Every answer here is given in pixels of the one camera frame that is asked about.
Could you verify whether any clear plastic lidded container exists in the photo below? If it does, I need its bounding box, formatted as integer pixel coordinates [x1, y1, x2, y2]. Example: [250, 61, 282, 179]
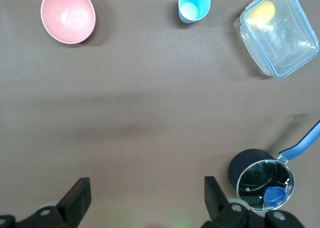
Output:
[233, 0, 320, 80]

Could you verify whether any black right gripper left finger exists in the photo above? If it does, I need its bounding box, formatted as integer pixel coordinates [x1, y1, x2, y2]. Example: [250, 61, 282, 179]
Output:
[30, 177, 92, 228]

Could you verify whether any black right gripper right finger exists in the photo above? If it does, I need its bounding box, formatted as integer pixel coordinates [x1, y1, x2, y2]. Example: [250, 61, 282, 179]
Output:
[199, 175, 251, 228]

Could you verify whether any brown table cloth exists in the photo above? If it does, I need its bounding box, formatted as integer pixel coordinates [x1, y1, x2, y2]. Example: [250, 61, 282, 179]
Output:
[0, 0, 320, 228]

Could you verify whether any yellow round fruit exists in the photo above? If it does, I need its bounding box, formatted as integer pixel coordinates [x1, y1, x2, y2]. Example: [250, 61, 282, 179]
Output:
[246, 0, 277, 30]

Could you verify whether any black pot blue handle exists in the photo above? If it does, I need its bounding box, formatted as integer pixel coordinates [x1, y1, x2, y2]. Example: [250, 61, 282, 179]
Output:
[227, 120, 320, 213]

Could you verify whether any pink bowl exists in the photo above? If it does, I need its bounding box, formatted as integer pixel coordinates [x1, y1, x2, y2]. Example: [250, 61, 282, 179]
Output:
[40, 0, 97, 45]

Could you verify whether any light blue plastic cup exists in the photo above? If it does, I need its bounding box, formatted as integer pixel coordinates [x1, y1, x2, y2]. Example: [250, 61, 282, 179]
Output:
[177, 0, 211, 25]

